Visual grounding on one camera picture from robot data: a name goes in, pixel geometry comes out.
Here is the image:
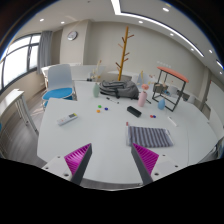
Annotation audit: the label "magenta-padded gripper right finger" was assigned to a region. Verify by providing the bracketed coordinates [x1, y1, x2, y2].
[130, 143, 183, 186]

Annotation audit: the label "white side table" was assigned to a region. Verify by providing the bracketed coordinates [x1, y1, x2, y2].
[0, 88, 39, 134]

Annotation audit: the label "yellow wooden coat rack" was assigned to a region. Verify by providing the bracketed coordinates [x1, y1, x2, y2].
[115, 25, 135, 82]

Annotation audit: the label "ceiling spot lights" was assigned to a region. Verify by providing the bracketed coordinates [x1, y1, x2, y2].
[39, 6, 224, 69]

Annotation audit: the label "white flat stick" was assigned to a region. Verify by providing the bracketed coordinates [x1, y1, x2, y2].
[167, 116, 179, 128]

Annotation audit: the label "black marker pen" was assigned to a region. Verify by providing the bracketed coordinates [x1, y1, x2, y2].
[105, 96, 120, 105]

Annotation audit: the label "pink vase with flowers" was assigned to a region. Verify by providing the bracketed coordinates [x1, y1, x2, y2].
[137, 70, 151, 108]

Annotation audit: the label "black whiteboard eraser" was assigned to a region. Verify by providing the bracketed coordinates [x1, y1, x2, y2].
[126, 105, 143, 118]

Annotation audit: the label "green vase with dried stems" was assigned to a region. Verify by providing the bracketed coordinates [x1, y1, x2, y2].
[91, 59, 103, 99]

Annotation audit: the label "grey striped towel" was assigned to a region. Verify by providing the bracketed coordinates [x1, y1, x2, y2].
[126, 125, 175, 148]

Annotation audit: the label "grey backpack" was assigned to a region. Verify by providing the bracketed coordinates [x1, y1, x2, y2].
[98, 79, 140, 100]

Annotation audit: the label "grey curtain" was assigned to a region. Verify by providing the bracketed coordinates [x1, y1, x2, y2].
[36, 30, 54, 75]

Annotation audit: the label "blue vase with dried stems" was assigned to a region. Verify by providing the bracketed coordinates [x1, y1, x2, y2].
[157, 95, 167, 111]

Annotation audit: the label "white chair blue cushion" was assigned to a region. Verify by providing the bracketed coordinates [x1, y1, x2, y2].
[41, 63, 78, 108]

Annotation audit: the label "round wall clock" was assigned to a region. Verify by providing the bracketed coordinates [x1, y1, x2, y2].
[67, 30, 79, 42]

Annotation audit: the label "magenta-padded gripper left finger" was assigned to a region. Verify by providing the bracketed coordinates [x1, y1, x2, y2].
[41, 143, 93, 186]

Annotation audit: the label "black frame rack orange top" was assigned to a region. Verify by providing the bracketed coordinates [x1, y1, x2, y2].
[151, 65, 190, 113]

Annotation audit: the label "white remote control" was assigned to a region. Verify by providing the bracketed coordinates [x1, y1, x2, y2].
[56, 112, 79, 127]

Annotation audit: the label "ceiling light strip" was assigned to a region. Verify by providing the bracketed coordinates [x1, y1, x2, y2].
[110, 0, 205, 58]

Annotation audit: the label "large window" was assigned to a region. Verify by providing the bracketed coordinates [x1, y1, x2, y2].
[0, 33, 42, 91]

